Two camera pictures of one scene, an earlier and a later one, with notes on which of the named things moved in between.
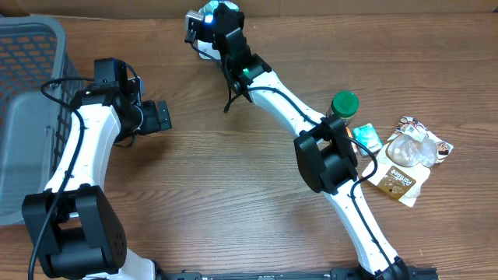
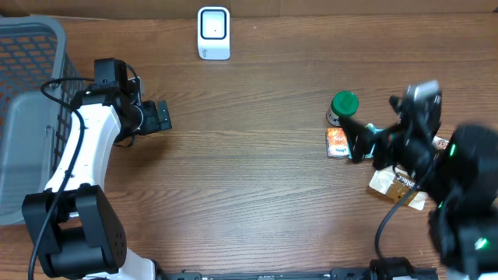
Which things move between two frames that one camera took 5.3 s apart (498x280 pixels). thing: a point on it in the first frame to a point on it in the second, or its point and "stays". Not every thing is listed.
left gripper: (152, 121) stays
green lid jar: (344, 104) stays
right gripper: (240, 14) to (391, 151)
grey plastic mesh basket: (39, 84) stays
